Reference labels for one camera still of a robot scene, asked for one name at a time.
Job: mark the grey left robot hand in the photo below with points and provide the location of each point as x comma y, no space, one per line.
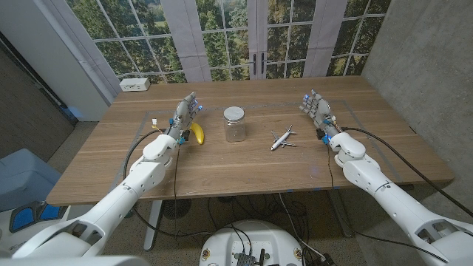
183,114

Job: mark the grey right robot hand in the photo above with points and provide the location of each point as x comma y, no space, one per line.
321,111

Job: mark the silver jar lid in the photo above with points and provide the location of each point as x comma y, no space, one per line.
234,112

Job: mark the clear plastic jar body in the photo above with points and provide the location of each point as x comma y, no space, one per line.
234,131

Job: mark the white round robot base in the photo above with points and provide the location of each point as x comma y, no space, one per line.
251,240

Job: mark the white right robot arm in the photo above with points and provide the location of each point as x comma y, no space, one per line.
391,199

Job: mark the yellow toy banana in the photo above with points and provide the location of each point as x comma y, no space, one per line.
198,133

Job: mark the white toy airplane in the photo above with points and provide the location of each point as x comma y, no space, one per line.
282,138

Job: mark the white power outlet box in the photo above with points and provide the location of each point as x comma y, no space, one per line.
135,84

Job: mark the printed window forest backdrop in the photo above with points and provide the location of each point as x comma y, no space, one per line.
229,37

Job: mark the round black floor fan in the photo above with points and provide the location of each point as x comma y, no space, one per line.
176,208

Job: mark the white table leg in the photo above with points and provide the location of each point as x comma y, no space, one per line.
152,225

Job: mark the grey-blue upholstered seat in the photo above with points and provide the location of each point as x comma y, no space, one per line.
22,177

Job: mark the white base with blue pads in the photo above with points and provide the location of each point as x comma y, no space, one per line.
26,218

